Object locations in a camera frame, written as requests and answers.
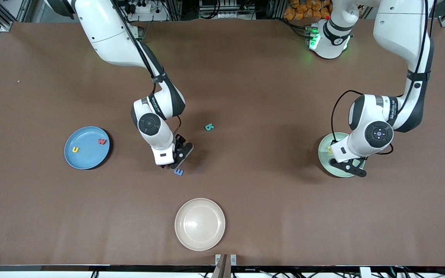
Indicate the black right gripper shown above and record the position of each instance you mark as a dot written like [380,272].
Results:
[179,140]

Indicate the teal foam letter b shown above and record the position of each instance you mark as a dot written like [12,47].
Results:
[208,127]

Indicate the blue foam letter m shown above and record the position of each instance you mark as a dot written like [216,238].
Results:
[179,173]

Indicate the red foam letter w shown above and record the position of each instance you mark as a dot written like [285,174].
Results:
[102,141]

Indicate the yellow foam letter u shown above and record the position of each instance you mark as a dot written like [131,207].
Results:
[75,150]

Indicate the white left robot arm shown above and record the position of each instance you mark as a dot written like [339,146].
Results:
[400,31]

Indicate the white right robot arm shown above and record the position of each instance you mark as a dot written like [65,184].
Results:
[106,34]

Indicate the beige plate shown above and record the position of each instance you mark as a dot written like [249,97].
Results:
[199,224]

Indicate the blue plate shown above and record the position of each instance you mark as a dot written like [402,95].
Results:
[87,156]

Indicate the brown table mat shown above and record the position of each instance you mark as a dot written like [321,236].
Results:
[265,224]

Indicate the white power strip with plugs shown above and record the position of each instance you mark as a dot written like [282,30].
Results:
[145,8]

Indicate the light green plate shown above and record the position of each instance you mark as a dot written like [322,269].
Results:
[325,162]

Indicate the bag of orange snacks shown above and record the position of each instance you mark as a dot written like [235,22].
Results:
[303,9]

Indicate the metal mounting bracket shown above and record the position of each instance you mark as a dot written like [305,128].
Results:
[233,259]

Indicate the camera stand post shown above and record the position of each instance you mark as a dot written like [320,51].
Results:
[222,268]

